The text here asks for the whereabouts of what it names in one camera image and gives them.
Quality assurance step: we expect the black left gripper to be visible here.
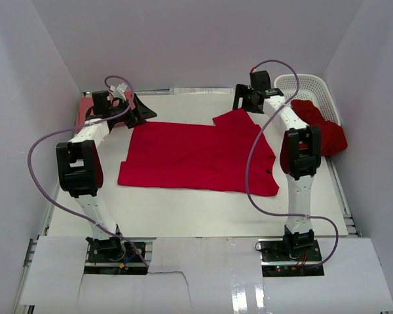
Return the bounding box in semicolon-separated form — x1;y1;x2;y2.
109;94;157;129

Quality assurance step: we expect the bright red t shirt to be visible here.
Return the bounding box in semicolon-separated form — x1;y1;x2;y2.
117;109;279;197

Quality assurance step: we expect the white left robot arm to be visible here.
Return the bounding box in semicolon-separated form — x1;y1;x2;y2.
56;91;157;261

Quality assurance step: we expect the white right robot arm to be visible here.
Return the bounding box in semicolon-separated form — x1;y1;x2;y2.
233;84;322;261

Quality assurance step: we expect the folded salmon pink t shirt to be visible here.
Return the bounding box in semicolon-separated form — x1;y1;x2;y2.
76;91;136;131

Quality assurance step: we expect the white plastic perforated basket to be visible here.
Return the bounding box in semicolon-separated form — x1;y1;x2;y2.
274;74;341;126

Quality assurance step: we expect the dark red crumpled t shirt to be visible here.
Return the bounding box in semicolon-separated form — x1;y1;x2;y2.
291;99;348;157

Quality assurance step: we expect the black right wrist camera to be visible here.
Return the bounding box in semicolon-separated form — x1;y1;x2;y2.
250;70;271;92

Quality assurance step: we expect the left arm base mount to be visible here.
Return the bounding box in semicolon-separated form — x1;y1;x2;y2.
84;243;148;275

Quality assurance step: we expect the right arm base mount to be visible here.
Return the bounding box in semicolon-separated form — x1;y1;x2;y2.
254;240;325;278

